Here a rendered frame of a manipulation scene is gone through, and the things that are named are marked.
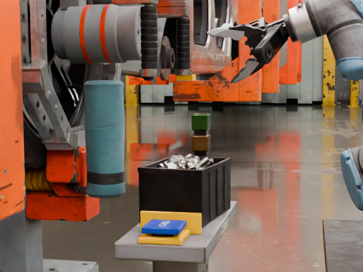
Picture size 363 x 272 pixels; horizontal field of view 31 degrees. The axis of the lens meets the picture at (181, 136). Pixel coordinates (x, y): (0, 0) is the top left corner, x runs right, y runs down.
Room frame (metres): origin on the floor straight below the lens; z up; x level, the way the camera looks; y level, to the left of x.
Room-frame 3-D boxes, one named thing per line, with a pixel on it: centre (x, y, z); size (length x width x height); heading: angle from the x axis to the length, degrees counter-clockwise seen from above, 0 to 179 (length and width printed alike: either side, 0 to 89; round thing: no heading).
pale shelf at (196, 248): (1.37, 0.00, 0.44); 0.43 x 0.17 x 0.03; 168
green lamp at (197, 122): (1.57, -0.05, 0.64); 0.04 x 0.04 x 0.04; 78
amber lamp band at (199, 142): (1.57, -0.05, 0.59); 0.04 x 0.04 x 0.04; 78
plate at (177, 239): (1.21, 0.03, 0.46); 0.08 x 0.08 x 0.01; 78
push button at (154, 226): (1.21, 0.03, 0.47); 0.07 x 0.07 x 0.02; 78
